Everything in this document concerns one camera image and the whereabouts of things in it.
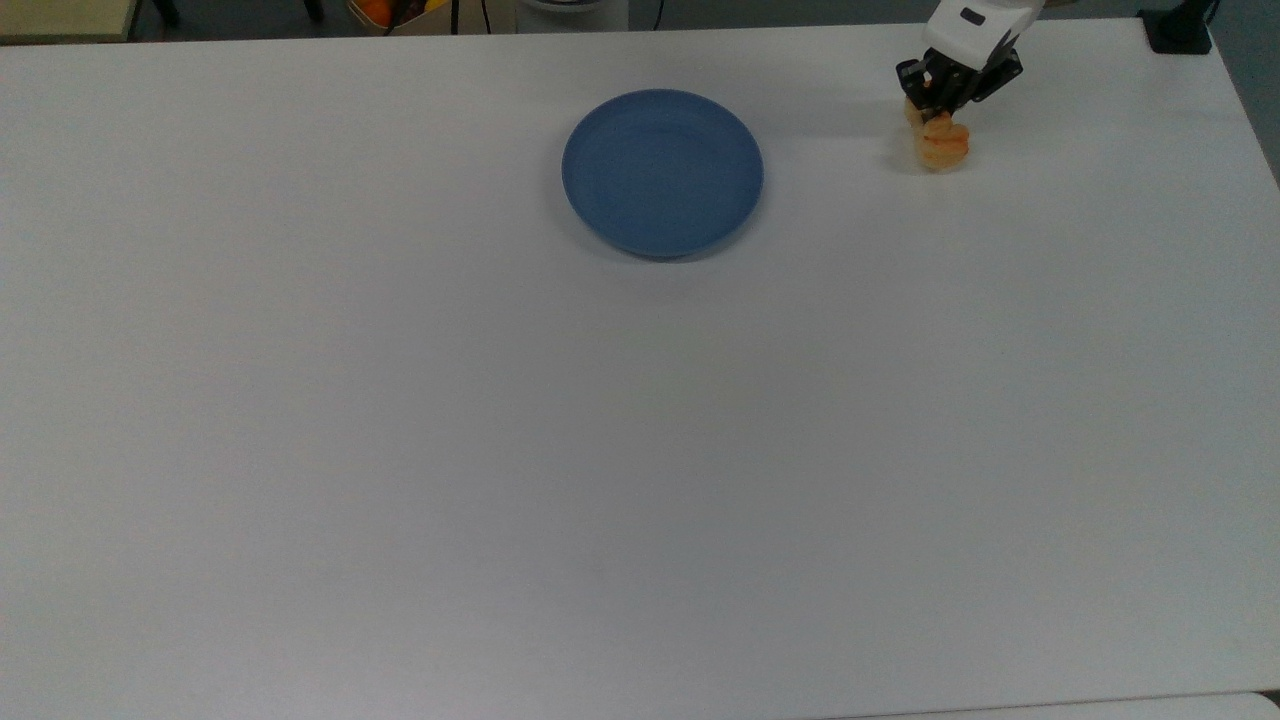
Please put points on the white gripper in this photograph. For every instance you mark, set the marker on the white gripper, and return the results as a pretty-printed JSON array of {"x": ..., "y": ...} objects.
[{"x": 978, "y": 30}]

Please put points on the orange twisted bread roll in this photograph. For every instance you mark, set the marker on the orange twisted bread roll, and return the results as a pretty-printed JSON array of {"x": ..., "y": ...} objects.
[{"x": 943, "y": 143}]

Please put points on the black table clamp base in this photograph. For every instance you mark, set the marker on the black table clamp base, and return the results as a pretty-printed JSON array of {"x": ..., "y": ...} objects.
[{"x": 1180, "y": 30}]

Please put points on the blue round plate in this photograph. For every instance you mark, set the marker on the blue round plate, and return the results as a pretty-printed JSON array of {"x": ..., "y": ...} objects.
[{"x": 662, "y": 172}]

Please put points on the box with orange fruit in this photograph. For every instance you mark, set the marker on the box with orange fruit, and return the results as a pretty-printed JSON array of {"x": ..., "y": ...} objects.
[{"x": 395, "y": 14}]

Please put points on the yellow wooden desk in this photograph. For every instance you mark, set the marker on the yellow wooden desk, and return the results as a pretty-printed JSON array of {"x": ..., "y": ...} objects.
[{"x": 62, "y": 18}]

